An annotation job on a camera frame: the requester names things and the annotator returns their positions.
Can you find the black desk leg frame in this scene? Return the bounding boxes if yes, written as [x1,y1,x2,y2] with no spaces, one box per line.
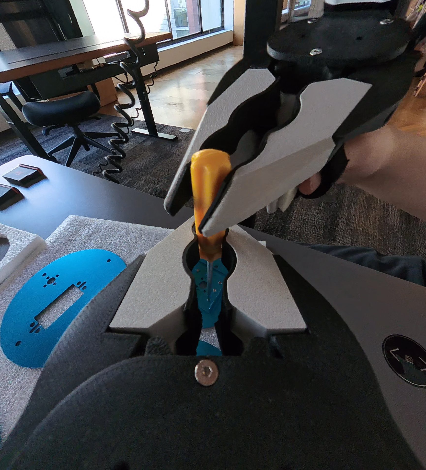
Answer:
[240,0,283,228]

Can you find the small black box red trim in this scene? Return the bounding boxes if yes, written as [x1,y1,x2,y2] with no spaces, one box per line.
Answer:
[2,164,47,188]
[0,182,24,211]

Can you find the thin black coiled cable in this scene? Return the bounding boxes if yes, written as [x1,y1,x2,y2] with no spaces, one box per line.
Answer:
[92,154,118,177]

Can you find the blue metal bracket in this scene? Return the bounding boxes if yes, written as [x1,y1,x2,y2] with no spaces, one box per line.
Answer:
[192,257,229,311]

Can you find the white foam frame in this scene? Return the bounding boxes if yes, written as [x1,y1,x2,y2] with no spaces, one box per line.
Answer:
[0,219,47,305]

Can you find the window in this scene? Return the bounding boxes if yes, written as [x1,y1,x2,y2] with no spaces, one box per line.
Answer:
[82,0,224,39]

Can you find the small blue metal disc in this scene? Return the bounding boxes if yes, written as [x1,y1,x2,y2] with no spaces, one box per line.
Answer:
[196,340,222,357]

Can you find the black round desk grommet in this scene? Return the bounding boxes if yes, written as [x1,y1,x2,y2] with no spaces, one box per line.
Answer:
[382,334,426,388]

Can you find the black saddle stool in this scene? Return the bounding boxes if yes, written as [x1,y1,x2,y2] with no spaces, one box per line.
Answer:
[22,91,123,167]

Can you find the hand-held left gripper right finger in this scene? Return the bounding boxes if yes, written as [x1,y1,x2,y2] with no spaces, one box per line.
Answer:
[216,224,308,356]

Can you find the black shelving unit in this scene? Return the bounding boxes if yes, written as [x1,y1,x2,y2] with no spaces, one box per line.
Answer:
[0,0,85,52]

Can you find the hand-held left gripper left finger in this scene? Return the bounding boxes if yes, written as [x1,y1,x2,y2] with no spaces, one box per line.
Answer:
[109,217,203,356]

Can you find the person's right hand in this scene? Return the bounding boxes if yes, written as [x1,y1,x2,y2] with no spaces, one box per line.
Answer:
[298,126,409,206]

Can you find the dark pants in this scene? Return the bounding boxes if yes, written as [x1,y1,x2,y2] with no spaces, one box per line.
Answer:
[301,244,426,294]

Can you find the yellow handled screwdriver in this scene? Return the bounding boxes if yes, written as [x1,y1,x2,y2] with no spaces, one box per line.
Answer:
[190,149,232,305]

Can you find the wooden column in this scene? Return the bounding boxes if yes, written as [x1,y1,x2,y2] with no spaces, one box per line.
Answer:
[232,0,246,46]

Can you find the thick black coiled cable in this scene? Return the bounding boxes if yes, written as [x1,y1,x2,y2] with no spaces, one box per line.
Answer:
[108,0,151,184]

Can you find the blue disc with rectangular cutout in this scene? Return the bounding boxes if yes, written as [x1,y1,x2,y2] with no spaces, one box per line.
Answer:
[0,249,127,369]

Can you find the small brown cardboard box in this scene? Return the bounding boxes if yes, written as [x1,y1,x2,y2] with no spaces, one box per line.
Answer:
[95,79,119,107]

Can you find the white foam sheet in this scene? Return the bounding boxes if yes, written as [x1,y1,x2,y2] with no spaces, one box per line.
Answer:
[0,215,268,441]

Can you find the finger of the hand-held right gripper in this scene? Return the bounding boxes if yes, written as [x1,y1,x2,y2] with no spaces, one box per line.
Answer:
[197,77,374,238]
[163,68,276,217]

